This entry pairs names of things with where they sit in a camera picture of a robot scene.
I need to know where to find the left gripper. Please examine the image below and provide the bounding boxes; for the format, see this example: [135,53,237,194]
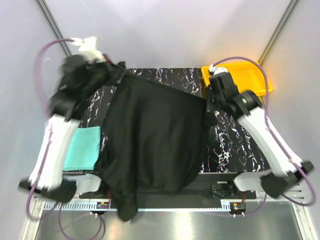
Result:
[81,52,126,97]

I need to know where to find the black t shirt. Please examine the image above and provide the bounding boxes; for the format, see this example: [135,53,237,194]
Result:
[94,66,217,222]

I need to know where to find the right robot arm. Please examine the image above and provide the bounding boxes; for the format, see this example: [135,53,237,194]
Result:
[206,67,314,199]

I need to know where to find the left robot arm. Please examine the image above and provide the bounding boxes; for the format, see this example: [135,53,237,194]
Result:
[18,54,115,203]

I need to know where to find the yellow plastic tray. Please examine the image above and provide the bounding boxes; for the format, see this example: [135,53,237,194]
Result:
[217,59,266,97]

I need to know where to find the black marble pattern mat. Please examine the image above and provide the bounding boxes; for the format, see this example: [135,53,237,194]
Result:
[79,67,283,174]

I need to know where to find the folded teal t shirt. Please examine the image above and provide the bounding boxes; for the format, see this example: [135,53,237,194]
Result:
[63,126,101,172]

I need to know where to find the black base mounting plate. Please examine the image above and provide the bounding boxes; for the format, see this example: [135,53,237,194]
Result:
[78,172,257,200]

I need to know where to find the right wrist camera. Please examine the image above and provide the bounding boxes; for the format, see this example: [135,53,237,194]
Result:
[208,64,229,76]

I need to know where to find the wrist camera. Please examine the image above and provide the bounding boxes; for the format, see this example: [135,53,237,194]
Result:
[71,36,106,63]
[208,64,229,76]

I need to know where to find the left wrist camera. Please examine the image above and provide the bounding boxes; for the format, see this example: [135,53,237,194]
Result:
[71,36,106,63]

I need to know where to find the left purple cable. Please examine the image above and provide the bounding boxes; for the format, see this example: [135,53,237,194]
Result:
[26,37,106,240]

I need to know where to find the purple cable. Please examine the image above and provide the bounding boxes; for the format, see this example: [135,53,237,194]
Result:
[209,56,316,216]
[26,37,106,240]

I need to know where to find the left aluminium frame post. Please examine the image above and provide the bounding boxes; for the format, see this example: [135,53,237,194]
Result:
[35,0,72,57]

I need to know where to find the aluminium frame post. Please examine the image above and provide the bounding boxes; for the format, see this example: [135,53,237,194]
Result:
[258,0,300,66]
[35,0,72,57]

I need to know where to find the right aluminium frame post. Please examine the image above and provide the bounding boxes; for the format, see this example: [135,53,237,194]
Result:
[258,0,300,66]

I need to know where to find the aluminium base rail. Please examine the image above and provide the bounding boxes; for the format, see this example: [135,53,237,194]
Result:
[32,181,306,201]

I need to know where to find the white slotted cable duct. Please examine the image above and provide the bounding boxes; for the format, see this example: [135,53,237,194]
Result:
[43,200,231,212]

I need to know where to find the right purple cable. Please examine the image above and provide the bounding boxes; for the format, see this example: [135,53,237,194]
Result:
[209,56,316,216]

